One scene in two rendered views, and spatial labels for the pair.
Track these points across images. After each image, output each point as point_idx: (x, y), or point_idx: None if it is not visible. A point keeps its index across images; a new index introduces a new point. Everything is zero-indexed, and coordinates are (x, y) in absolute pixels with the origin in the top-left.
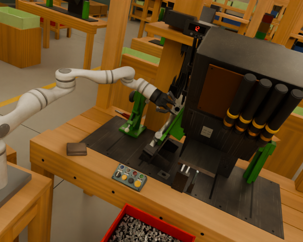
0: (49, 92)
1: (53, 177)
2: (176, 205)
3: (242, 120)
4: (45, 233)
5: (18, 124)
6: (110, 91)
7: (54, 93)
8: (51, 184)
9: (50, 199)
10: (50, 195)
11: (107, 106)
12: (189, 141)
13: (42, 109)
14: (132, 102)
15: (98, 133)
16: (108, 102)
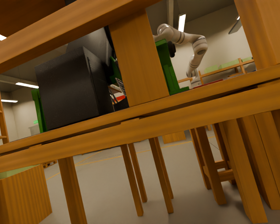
0: (191, 56)
1: (223, 129)
2: None
3: None
4: (201, 147)
5: (188, 72)
6: (249, 31)
7: (193, 56)
8: (225, 136)
9: (230, 154)
10: (228, 148)
11: (256, 66)
12: (112, 85)
13: (190, 66)
14: (171, 57)
15: None
16: (254, 55)
